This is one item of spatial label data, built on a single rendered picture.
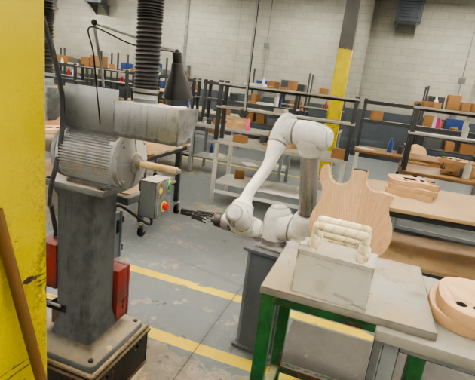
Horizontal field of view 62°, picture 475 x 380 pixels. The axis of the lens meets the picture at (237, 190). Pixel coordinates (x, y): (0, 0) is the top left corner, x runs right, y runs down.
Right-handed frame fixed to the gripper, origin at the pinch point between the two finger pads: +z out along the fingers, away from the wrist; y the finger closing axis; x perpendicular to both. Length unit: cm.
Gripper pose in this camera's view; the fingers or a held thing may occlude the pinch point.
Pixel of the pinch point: (187, 212)
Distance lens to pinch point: 210.0
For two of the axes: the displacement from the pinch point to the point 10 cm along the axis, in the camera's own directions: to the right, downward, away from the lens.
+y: 3.3, -2.1, 9.2
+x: 1.1, -9.6, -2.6
